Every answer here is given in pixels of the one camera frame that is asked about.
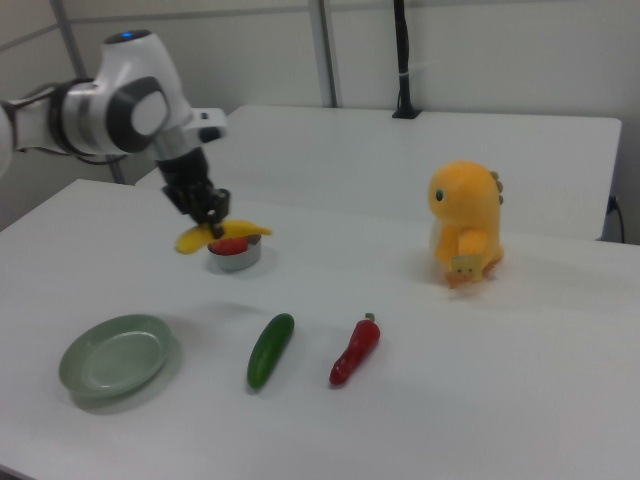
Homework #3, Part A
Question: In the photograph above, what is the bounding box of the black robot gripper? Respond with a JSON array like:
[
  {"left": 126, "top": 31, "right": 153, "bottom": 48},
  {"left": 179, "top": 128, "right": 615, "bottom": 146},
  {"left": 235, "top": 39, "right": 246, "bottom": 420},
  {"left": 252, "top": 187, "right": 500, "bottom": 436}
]
[{"left": 157, "top": 148, "right": 232, "bottom": 239}]

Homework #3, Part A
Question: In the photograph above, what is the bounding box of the yellow banana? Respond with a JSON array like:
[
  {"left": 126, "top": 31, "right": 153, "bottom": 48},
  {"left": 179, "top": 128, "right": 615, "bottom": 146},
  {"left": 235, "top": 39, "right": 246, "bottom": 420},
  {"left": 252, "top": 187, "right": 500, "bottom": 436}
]
[{"left": 173, "top": 219, "right": 274, "bottom": 256}]

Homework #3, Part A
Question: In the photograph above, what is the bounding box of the green plastic plate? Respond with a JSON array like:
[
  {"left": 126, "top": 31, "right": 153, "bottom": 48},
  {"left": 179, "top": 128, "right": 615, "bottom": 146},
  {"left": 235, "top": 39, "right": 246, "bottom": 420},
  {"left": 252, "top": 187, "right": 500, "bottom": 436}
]
[{"left": 58, "top": 313, "right": 177, "bottom": 402}]

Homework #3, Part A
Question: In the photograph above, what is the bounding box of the red apple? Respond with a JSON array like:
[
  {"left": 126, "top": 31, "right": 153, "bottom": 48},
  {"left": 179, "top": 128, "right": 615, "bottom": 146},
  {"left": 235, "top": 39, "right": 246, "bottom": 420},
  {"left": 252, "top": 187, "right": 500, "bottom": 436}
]
[{"left": 208, "top": 238, "right": 249, "bottom": 256}]

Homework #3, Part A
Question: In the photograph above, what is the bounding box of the small metal bowl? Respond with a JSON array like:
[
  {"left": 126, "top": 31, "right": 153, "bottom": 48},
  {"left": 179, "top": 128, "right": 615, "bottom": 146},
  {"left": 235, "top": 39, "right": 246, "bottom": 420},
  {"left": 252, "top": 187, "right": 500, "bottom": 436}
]
[{"left": 206, "top": 234, "right": 264, "bottom": 273}]

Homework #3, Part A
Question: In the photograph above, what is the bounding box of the green cucumber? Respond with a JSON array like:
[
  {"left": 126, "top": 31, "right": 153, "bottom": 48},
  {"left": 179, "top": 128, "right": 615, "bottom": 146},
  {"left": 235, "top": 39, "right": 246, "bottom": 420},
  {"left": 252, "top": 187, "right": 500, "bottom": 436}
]
[{"left": 246, "top": 312, "right": 296, "bottom": 391}]

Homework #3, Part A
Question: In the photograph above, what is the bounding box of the red chili pepper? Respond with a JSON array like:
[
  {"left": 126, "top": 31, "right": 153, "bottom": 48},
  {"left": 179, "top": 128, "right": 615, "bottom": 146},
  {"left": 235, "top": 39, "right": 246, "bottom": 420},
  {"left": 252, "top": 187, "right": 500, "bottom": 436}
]
[{"left": 328, "top": 312, "right": 383, "bottom": 387}]

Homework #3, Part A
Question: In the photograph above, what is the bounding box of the orange plush dinosaur toy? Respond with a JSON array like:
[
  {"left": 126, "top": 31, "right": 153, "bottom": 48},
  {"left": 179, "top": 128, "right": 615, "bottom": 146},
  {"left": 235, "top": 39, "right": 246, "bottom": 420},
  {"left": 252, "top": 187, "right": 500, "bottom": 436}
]
[{"left": 425, "top": 159, "right": 506, "bottom": 292}]

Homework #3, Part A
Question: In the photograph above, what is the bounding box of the yellow paper toy tag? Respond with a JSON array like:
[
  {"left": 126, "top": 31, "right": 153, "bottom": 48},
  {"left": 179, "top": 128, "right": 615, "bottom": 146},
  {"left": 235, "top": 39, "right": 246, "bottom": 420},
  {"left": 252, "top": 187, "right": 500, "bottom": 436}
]
[{"left": 445, "top": 254, "right": 485, "bottom": 291}]

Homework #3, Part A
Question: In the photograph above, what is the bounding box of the black camera stand pole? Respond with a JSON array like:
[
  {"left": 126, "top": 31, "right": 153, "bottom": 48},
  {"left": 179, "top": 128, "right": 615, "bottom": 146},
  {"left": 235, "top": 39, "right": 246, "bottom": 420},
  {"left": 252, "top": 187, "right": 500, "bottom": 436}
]
[{"left": 390, "top": 0, "right": 422, "bottom": 121}]

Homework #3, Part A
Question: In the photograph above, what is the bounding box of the black wall cable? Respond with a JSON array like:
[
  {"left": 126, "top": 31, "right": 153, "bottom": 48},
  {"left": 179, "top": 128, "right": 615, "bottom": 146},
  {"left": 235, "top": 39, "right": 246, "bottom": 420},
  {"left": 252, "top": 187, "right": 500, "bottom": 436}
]
[{"left": 606, "top": 195, "right": 627, "bottom": 242}]

